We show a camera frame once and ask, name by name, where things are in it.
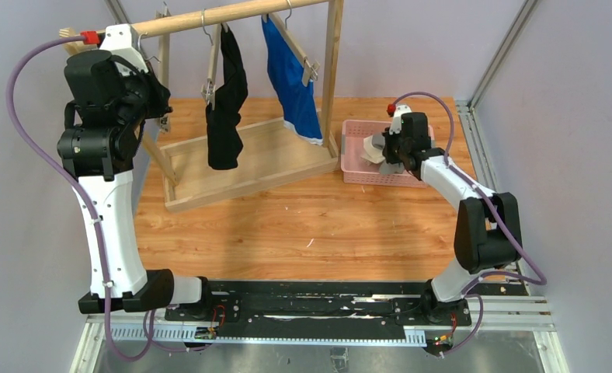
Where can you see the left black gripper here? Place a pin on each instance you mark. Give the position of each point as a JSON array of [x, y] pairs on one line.
[[151, 96]]

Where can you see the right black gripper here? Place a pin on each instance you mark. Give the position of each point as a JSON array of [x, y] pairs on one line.
[[390, 149]]

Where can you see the grey underwear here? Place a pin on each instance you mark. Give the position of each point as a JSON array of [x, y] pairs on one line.
[[373, 147]]

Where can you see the wooden hanger of grey underwear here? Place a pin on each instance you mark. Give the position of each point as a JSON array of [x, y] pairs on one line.
[[162, 73]]

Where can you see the wooden hanger of black underwear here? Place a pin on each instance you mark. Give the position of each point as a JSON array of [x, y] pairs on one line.
[[208, 89]]

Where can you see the black underwear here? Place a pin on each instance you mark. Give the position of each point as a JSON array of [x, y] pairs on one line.
[[224, 144]]

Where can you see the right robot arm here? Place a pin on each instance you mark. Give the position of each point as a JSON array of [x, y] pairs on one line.
[[488, 224]]

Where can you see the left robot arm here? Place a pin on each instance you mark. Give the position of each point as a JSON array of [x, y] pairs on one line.
[[103, 129]]

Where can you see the blue underwear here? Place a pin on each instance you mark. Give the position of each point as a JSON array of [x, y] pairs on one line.
[[285, 73]]

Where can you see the wooden hanger of blue underwear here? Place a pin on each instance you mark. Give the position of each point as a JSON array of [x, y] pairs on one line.
[[310, 68]]

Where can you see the pink plastic basket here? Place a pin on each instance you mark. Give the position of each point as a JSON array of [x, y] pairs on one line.
[[358, 170]]

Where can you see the wooden clothes rack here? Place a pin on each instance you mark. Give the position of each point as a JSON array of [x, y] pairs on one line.
[[271, 155]]

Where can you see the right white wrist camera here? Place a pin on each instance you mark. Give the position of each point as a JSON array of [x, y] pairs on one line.
[[396, 111]]

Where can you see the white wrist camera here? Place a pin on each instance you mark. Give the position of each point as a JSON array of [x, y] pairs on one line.
[[396, 111], [124, 41]]

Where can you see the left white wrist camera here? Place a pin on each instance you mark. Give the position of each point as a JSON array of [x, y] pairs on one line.
[[124, 41]]

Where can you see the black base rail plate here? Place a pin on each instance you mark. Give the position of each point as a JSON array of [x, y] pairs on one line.
[[322, 310]]

